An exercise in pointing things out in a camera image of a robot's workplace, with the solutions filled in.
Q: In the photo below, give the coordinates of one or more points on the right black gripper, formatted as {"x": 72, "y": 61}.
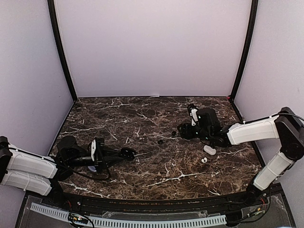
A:
{"x": 186, "y": 133}

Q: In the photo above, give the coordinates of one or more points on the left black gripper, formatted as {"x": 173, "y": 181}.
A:
{"x": 102, "y": 157}

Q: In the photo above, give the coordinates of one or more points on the black earbud charging case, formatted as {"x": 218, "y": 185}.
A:
{"x": 128, "y": 154}

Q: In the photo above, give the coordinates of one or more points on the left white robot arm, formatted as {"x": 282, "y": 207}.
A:
{"x": 40, "y": 174}

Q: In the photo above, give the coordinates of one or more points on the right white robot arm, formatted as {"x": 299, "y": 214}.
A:
{"x": 284, "y": 125}

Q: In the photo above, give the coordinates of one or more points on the purple charging case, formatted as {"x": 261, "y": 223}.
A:
{"x": 92, "y": 169}

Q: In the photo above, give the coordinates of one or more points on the white charging case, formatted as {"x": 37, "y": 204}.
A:
{"x": 209, "y": 150}

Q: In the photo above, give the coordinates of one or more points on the white earbud near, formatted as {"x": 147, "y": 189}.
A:
{"x": 204, "y": 160}

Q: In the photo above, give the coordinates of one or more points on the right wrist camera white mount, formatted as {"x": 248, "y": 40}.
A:
{"x": 192, "y": 110}

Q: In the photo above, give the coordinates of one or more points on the white slotted cable duct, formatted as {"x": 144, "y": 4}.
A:
{"x": 131, "y": 220}

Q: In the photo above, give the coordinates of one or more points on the right black frame post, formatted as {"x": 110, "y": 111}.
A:
{"x": 246, "y": 48}

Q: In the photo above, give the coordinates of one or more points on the black frame post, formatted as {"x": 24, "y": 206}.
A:
{"x": 246, "y": 48}
{"x": 60, "y": 49}

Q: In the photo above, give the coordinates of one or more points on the left black frame post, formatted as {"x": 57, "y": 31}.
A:
{"x": 60, "y": 49}

